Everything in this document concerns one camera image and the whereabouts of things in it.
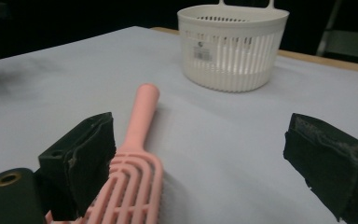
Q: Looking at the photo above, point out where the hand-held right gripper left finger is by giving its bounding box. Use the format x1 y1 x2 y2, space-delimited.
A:
37 111 117 222

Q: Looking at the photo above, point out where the pale grey table mat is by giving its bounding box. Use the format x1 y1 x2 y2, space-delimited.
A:
0 25 358 224

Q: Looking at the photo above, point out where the white slotted plastic basket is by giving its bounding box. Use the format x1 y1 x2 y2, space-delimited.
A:
176 0 291 93

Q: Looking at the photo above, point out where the grey metal stand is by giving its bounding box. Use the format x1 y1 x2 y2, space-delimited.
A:
316 0 358 62

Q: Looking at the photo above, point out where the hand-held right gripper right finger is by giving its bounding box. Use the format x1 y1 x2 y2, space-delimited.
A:
282 112 358 224

